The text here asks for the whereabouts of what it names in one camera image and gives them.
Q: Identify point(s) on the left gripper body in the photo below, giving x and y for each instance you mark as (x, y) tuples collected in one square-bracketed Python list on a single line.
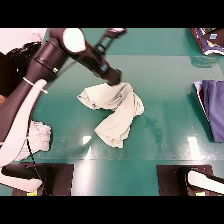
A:
[(109, 73)]

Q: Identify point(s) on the pale green garment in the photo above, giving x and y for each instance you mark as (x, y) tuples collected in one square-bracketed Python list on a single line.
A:
[(116, 116)]

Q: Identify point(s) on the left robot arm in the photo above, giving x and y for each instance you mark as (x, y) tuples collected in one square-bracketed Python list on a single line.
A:
[(46, 63)]

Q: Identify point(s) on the grey garment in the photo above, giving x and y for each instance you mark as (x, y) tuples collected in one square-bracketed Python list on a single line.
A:
[(38, 136)]

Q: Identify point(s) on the black garment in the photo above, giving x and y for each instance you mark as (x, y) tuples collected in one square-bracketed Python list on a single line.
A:
[(13, 70)]

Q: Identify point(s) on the red garment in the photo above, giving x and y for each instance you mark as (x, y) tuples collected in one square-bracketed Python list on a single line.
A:
[(202, 96)]

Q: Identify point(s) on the dark blue patterned garment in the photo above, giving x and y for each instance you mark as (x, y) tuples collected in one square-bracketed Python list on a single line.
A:
[(208, 41)]

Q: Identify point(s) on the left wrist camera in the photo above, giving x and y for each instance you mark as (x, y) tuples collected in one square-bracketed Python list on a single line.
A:
[(107, 37)]

